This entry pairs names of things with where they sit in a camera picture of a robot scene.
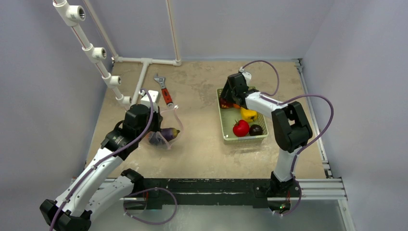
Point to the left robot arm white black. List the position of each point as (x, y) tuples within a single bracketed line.
[(83, 201)]

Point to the dark purple plum toy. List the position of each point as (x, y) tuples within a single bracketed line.
[(256, 130)]

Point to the red handled adjustable wrench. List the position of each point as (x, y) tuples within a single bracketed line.
[(165, 93)]

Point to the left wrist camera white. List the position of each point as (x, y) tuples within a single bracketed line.
[(150, 97)]

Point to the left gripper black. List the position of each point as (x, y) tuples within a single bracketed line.
[(157, 117)]

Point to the green perforated basket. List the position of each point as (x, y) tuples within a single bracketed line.
[(227, 121)]

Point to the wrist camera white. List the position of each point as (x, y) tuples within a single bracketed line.
[(245, 74), (150, 97)]

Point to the dark red apple toy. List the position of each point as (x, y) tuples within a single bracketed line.
[(224, 104)]

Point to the clear zip top bag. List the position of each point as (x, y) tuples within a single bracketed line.
[(170, 120)]

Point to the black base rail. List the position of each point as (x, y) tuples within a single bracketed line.
[(257, 193)]

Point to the red tomato toy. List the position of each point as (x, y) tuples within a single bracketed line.
[(241, 128)]

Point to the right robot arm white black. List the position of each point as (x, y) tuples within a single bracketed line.
[(291, 127)]

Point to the white pvc pipe frame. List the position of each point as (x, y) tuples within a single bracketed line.
[(73, 15)]

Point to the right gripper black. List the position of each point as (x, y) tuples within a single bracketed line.
[(228, 94)]

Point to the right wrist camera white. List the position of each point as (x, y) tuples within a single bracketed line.
[(245, 74)]

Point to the aluminium frame rail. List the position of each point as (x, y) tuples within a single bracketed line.
[(342, 201)]

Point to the purple eggplant toy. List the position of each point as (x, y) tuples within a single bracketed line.
[(164, 137)]

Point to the yellow lemon toy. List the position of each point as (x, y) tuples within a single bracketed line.
[(248, 115)]

